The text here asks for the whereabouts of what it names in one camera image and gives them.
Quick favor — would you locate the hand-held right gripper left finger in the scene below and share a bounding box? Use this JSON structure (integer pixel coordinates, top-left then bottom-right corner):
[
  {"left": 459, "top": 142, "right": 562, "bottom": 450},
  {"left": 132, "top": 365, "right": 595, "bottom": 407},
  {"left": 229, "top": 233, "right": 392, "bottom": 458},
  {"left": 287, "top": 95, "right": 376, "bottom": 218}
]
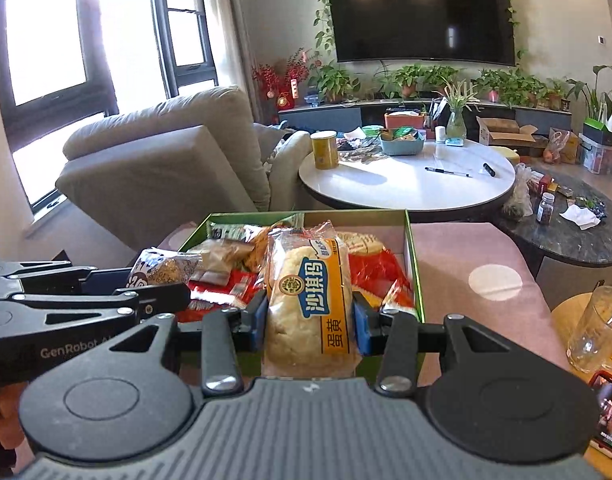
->
[{"left": 50, "top": 289, "right": 269, "bottom": 395}]

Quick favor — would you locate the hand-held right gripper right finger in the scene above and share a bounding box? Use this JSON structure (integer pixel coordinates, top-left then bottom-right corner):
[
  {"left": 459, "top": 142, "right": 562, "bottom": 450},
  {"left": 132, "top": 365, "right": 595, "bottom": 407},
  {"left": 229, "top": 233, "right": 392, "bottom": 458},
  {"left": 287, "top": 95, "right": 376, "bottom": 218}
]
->
[{"left": 352, "top": 291, "right": 572, "bottom": 395}]

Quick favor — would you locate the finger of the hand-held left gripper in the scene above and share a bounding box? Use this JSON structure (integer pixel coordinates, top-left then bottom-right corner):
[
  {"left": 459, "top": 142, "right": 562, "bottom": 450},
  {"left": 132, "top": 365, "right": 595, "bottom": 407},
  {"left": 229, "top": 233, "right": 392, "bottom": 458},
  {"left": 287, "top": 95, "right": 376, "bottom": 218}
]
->
[
  {"left": 0, "top": 260, "right": 132, "bottom": 297},
  {"left": 0, "top": 282, "right": 193, "bottom": 332}
]

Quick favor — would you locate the round sesame cake packet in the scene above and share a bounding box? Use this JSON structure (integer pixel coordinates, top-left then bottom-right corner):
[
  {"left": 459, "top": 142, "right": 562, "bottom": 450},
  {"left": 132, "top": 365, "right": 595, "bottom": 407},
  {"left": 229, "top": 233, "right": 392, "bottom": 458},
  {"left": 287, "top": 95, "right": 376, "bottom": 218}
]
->
[{"left": 128, "top": 247, "right": 203, "bottom": 292}]

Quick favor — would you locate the yellow label bread packet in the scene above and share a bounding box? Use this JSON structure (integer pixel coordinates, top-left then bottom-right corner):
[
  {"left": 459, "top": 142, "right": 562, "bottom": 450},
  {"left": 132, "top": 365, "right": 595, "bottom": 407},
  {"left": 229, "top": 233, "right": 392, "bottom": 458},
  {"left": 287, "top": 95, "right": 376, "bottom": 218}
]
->
[{"left": 262, "top": 219, "right": 363, "bottom": 379}]

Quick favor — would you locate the red clear noodle packet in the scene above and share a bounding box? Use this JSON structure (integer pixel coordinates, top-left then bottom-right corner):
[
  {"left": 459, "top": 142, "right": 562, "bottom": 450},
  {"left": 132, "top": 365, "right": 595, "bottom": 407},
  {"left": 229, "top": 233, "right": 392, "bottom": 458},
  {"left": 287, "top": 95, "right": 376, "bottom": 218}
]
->
[{"left": 336, "top": 231, "right": 419, "bottom": 319}]

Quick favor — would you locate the brown pastry packet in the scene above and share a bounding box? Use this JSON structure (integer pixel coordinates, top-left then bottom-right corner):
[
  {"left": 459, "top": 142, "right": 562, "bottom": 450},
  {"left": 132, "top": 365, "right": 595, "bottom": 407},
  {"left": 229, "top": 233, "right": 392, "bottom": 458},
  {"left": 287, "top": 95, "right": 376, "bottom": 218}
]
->
[{"left": 190, "top": 239, "right": 257, "bottom": 287}]

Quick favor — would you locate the green seaweed snack packet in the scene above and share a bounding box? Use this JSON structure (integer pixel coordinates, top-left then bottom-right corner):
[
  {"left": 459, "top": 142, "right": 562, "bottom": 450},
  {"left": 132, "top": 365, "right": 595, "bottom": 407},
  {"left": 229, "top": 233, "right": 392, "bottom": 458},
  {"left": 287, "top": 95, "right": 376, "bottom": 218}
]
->
[{"left": 208, "top": 213, "right": 305, "bottom": 242}]

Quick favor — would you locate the green cardboard box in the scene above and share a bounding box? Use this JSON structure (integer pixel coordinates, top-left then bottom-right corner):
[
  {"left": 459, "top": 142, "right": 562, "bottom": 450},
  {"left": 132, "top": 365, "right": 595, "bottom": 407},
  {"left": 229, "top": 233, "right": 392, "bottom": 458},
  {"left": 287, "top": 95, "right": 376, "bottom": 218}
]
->
[{"left": 177, "top": 209, "right": 427, "bottom": 386}]

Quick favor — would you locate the person's left hand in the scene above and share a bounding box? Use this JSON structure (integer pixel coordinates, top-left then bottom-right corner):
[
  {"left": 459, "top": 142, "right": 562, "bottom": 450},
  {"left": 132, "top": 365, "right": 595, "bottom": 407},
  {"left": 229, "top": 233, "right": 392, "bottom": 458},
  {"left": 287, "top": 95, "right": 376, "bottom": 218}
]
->
[{"left": 0, "top": 385, "right": 30, "bottom": 453}]

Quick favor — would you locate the beige sofa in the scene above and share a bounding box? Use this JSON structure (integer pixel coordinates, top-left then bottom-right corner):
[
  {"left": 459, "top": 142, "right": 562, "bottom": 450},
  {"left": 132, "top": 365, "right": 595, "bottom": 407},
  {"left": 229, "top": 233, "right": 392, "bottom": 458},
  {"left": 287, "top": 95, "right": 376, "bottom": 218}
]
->
[{"left": 56, "top": 85, "right": 275, "bottom": 252}]

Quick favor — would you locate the round white table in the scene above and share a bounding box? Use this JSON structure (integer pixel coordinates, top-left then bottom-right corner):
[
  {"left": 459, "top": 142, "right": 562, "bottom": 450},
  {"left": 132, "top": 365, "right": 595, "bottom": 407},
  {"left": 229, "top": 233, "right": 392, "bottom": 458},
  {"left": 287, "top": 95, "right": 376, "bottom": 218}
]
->
[{"left": 298, "top": 138, "right": 517, "bottom": 211}]

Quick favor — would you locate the cream sofa cushion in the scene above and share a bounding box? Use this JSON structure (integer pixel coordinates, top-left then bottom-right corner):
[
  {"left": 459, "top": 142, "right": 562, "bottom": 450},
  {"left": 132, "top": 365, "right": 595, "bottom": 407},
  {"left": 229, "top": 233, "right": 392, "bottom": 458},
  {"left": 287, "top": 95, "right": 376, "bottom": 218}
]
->
[{"left": 268, "top": 130, "right": 313, "bottom": 206}]

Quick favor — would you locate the black pen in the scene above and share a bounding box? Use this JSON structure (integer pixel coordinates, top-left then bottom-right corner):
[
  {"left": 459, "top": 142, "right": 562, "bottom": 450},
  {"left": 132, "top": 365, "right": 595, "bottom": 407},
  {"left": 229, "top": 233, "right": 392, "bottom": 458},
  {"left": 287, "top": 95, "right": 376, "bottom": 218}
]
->
[{"left": 424, "top": 166, "right": 472, "bottom": 179}]

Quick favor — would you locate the pile of dark wrappers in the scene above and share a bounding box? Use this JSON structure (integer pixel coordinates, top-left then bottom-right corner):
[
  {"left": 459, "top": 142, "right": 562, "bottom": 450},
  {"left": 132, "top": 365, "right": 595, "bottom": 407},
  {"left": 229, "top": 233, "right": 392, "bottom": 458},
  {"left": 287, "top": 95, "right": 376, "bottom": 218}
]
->
[{"left": 336, "top": 127, "right": 382, "bottom": 164}]

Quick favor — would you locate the yellow can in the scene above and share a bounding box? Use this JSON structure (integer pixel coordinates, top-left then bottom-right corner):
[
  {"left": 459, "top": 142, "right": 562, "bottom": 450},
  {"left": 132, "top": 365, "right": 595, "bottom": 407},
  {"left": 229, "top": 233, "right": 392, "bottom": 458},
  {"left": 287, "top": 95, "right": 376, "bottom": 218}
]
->
[{"left": 310, "top": 129, "right": 340, "bottom": 170}]

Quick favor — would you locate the blue basket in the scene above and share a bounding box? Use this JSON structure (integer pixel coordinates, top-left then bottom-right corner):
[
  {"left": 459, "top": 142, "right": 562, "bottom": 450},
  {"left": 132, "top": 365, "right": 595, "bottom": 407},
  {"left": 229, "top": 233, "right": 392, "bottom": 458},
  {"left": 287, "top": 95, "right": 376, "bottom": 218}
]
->
[{"left": 379, "top": 129, "right": 427, "bottom": 156}]

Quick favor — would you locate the clear plastic bag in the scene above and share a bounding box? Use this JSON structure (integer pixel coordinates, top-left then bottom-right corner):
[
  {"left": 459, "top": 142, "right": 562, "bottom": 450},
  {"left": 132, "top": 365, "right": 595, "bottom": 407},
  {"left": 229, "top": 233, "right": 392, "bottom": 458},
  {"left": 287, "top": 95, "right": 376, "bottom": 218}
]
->
[{"left": 500, "top": 163, "right": 535, "bottom": 221}]

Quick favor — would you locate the yellow wooden side table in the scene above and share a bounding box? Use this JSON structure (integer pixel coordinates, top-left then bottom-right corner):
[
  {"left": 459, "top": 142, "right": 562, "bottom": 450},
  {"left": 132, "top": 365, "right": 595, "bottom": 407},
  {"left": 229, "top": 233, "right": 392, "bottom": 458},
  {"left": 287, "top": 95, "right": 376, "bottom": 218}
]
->
[{"left": 550, "top": 292, "right": 612, "bottom": 480}]

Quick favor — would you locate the red tissue box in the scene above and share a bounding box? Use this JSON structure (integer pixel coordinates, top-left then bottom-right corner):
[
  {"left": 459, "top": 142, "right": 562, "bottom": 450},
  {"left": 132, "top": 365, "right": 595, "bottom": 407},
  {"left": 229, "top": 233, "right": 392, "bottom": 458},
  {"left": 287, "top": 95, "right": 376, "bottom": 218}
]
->
[{"left": 384, "top": 111, "right": 427, "bottom": 131}]

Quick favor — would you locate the dark television cabinet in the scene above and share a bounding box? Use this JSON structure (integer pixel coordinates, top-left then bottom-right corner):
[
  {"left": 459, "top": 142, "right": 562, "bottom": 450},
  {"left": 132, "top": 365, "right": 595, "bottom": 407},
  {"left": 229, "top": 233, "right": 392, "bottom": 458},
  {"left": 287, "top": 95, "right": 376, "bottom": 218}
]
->
[{"left": 278, "top": 98, "right": 573, "bottom": 134}]

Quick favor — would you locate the brown pill bottle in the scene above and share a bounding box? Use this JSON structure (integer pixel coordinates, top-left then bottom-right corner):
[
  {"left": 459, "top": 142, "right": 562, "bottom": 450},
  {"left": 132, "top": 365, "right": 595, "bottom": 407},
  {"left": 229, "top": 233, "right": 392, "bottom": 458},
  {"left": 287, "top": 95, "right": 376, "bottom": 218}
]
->
[{"left": 535, "top": 192, "right": 556, "bottom": 225}]

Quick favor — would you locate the glass vase with plant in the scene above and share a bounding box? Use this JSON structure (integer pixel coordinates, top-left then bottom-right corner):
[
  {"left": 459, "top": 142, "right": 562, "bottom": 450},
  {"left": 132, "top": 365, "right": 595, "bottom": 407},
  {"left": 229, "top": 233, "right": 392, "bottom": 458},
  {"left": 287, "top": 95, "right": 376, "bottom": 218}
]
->
[{"left": 437, "top": 81, "right": 480, "bottom": 142}]

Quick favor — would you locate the dark marble table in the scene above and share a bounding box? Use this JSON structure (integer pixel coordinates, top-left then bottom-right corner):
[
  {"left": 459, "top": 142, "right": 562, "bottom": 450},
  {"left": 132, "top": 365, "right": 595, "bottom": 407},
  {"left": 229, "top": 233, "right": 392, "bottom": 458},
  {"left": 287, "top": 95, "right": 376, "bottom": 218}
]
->
[{"left": 495, "top": 174, "right": 612, "bottom": 267}]

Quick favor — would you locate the small red box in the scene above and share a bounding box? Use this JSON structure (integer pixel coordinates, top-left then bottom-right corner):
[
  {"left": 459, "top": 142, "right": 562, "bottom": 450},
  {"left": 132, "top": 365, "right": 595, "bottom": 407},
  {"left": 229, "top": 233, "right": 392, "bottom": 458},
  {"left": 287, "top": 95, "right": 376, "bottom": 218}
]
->
[{"left": 528, "top": 169, "right": 555, "bottom": 194}]

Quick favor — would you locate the drinking glass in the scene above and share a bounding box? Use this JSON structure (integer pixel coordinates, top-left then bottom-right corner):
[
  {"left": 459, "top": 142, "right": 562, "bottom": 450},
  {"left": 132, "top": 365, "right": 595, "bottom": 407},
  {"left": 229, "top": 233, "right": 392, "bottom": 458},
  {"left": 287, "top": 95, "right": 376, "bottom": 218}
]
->
[{"left": 565, "top": 284, "right": 612, "bottom": 374}]

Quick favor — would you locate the open cardboard box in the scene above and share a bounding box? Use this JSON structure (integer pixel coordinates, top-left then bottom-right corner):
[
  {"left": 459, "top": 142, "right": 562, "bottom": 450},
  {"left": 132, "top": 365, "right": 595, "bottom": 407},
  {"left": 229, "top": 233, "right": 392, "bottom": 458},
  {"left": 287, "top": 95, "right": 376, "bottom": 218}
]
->
[{"left": 475, "top": 115, "right": 540, "bottom": 147}]

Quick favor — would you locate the crumpled white tissue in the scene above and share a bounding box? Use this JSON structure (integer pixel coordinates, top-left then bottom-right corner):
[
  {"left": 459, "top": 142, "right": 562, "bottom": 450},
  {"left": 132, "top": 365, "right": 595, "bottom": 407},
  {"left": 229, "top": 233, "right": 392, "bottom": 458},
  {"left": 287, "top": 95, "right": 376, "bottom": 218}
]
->
[{"left": 559, "top": 203, "right": 602, "bottom": 231}]

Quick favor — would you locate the bushy potted plant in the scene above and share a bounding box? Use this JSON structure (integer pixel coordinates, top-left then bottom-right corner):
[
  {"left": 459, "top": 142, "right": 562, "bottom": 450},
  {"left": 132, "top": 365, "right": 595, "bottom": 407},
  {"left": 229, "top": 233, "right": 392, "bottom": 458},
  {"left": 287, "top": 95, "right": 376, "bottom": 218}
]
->
[{"left": 308, "top": 61, "right": 360, "bottom": 104}]

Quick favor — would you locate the red flower decoration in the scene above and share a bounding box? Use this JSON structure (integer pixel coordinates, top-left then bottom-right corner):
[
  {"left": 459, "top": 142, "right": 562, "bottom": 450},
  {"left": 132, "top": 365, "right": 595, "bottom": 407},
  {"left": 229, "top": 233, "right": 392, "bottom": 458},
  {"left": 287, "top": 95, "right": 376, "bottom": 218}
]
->
[{"left": 250, "top": 48, "right": 323, "bottom": 112}]

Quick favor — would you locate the wide potted plant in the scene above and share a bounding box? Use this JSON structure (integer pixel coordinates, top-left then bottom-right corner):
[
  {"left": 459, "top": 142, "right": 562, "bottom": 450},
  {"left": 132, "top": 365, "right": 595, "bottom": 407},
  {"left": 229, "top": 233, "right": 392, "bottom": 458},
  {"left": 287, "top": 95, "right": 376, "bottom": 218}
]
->
[{"left": 392, "top": 63, "right": 457, "bottom": 99}]

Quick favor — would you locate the large dark-framed window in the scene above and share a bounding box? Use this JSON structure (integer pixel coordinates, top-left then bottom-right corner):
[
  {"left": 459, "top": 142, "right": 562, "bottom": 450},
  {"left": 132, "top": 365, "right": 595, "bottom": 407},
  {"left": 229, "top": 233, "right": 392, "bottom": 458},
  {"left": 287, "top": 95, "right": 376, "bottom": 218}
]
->
[{"left": 0, "top": 0, "right": 122, "bottom": 222}]

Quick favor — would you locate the narrow dark-framed window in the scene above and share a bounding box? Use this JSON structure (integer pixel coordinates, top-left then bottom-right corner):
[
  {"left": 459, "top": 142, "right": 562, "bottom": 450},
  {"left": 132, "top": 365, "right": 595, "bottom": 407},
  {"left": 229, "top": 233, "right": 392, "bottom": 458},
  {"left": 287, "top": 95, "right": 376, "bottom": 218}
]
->
[{"left": 150, "top": 0, "right": 220, "bottom": 99}]

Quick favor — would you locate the phone with red case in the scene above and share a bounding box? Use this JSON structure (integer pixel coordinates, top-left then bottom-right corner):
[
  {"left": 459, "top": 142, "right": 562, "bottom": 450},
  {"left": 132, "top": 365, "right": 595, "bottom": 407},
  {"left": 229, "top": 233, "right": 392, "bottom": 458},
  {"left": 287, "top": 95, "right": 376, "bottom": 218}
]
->
[{"left": 588, "top": 369, "right": 612, "bottom": 462}]

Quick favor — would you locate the grey curtain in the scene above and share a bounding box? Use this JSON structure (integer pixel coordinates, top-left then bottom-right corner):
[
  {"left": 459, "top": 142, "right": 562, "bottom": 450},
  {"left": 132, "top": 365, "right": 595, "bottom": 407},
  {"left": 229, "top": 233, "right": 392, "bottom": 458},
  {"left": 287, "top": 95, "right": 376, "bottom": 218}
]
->
[{"left": 200, "top": 0, "right": 257, "bottom": 122}]

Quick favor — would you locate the row of potted plants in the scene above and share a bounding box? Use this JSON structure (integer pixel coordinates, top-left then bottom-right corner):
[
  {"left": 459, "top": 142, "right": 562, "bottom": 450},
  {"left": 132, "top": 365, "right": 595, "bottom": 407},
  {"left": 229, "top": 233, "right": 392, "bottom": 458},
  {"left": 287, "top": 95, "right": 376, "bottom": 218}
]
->
[{"left": 472, "top": 66, "right": 568, "bottom": 109}]

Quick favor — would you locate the clear plastic storage container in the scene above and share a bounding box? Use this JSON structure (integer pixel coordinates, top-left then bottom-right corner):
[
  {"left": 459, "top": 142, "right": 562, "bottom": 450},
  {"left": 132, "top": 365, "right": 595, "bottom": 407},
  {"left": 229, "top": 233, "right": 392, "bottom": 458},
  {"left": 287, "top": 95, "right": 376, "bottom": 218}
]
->
[{"left": 579, "top": 135, "right": 612, "bottom": 177}]

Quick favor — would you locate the green ivy vine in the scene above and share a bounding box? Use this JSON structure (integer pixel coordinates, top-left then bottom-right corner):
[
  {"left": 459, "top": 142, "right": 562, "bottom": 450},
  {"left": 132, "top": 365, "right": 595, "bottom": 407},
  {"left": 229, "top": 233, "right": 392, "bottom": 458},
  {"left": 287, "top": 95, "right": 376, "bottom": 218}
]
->
[{"left": 312, "top": 0, "right": 524, "bottom": 61}]

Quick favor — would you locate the green black box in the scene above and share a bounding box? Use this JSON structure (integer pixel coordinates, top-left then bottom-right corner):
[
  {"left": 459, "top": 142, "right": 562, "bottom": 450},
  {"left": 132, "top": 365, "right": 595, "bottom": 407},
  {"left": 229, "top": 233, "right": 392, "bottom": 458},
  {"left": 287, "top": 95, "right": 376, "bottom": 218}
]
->
[{"left": 582, "top": 117, "right": 612, "bottom": 147}]

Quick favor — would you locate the tall leafy potted plant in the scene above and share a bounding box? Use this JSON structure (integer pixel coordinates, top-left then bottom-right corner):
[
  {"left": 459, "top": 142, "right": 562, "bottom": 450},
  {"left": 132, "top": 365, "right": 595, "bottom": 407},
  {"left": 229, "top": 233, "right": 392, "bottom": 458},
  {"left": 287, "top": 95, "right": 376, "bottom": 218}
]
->
[{"left": 565, "top": 64, "right": 612, "bottom": 122}]

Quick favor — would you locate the wall-mounted black television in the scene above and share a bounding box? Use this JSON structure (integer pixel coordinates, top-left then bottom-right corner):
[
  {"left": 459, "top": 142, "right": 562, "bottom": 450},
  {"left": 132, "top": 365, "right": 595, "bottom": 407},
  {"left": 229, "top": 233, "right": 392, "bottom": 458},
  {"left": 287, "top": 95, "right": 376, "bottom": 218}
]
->
[{"left": 324, "top": 0, "right": 517, "bottom": 67}]

